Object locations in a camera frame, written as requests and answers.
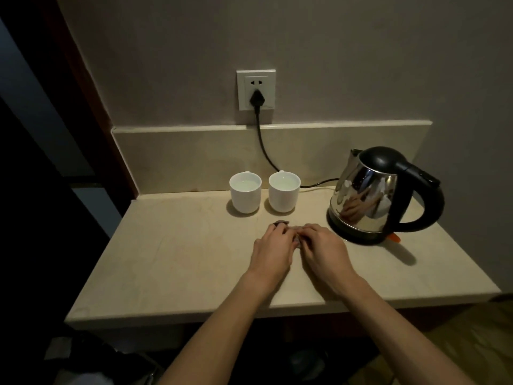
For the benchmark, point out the person's right hand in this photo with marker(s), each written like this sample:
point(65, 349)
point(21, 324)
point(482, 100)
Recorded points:
point(326, 256)

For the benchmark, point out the person's left hand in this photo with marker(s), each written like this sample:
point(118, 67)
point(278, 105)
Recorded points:
point(272, 256)

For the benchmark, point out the white cup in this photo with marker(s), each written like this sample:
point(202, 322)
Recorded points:
point(245, 194)
point(284, 192)

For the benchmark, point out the person's left forearm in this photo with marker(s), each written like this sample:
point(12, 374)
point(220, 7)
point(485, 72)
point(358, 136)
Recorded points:
point(216, 336)

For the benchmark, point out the person's right forearm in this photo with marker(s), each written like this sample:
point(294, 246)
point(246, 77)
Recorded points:
point(400, 340)

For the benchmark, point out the black round kettle base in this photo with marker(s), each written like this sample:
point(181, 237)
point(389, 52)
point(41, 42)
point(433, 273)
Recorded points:
point(360, 236)

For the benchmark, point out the beige stone countertop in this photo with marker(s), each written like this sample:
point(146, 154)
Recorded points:
point(180, 256)

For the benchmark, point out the beige stone backsplash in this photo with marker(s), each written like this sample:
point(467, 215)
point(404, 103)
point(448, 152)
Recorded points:
point(180, 160)

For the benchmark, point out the dark wooden door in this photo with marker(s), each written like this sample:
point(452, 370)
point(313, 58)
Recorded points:
point(32, 256)

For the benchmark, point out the frosted glass door panel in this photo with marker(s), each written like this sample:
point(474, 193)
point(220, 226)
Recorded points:
point(36, 116)

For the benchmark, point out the white wall socket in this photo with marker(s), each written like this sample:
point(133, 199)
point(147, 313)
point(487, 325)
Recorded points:
point(245, 82)

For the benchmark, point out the dark wooden door frame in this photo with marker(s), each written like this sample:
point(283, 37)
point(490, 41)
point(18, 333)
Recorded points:
point(80, 96)

